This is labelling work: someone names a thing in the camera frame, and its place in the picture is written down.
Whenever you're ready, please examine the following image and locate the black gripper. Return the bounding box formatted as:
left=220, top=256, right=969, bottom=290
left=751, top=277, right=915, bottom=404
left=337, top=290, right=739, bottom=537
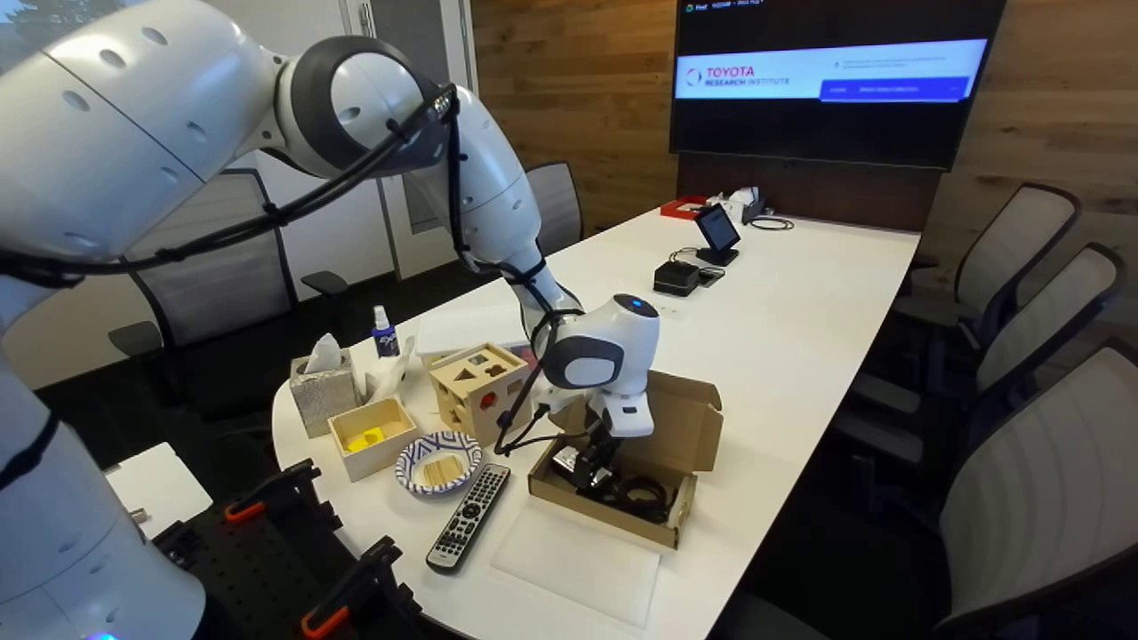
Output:
left=573, top=427, right=629, bottom=495

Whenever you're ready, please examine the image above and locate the open cardboard box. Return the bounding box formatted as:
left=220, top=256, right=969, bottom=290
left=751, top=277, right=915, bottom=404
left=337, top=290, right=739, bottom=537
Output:
left=521, top=366, right=730, bottom=551

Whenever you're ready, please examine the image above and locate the small black box device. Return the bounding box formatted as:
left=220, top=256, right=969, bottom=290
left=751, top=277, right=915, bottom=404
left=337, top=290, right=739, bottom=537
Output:
left=650, top=256, right=702, bottom=297

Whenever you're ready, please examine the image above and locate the gray tissue box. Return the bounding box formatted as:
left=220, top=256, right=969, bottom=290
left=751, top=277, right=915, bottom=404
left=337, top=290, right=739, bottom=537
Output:
left=284, top=331, right=365, bottom=442

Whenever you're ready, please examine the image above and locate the white flat box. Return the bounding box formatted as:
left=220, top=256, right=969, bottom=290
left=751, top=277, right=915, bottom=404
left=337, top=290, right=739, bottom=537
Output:
left=101, top=436, right=218, bottom=543

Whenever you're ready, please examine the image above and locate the clear plastic sheet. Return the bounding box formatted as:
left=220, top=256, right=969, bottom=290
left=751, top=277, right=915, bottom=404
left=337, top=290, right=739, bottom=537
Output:
left=485, top=506, right=667, bottom=630

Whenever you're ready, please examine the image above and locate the black remote control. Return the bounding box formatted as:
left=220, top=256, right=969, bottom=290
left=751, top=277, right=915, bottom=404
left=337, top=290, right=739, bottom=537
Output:
left=424, top=457, right=516, bottom=578

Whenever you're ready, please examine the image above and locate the wooden shape sorter cube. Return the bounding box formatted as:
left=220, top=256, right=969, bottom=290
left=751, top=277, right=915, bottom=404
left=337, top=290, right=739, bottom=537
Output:
left=427, top=340, right=535, bottom=451

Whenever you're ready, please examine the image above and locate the tan wooden square piece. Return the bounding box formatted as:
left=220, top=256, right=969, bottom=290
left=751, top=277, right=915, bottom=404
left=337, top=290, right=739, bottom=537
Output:
left=418, top=456, right=468, bottom=492

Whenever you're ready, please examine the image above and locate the blue white patterned plate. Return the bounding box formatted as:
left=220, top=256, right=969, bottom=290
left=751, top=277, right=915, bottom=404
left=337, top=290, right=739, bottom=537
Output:
left=391, top=427, right=485, bottom=500

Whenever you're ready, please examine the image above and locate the small open wooden tray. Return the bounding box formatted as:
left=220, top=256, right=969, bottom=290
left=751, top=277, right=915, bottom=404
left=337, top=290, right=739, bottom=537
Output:
left=324, top=393, right=424, bottom=483

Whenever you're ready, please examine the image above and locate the yellow toy block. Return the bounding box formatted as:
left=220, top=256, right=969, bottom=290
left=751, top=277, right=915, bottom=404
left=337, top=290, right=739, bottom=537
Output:
left=346, top=424, right=395, bottom=457

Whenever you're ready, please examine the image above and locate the spray bottle with blue label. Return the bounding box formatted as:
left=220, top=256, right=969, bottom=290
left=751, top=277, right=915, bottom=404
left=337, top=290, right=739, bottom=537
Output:
left=369, top=302, right=405, bottom=358

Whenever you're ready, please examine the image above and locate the black tablet on stand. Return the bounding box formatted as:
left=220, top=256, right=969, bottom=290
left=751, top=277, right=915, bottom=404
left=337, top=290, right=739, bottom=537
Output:
left=688, top=198, right=747, bottom=269

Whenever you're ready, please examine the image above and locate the red tray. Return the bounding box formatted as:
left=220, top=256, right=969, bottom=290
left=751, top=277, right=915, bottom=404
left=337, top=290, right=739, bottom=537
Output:
left=657, top=193, right=711, bottom=225

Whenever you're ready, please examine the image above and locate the glass door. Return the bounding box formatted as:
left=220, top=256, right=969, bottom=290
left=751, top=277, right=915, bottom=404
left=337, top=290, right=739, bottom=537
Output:
left=341, top=0, right=484, bottom=280

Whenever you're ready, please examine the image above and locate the black robot stand board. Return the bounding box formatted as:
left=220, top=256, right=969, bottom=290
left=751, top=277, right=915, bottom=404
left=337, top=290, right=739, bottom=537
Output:
left=144, top=457, right=475, bottom=640

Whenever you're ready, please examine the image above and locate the black clamp with orange handle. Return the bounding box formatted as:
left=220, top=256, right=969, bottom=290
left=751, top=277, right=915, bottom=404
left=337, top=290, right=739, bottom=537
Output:
left=220, top=456, right=324, bottom=532
left=293, top=532, right=407, bottom=640

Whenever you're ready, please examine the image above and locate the wall mounted TV screen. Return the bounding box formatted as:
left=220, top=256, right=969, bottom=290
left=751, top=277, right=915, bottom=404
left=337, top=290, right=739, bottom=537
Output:
left=667, top=0, right=1008, bottom=169

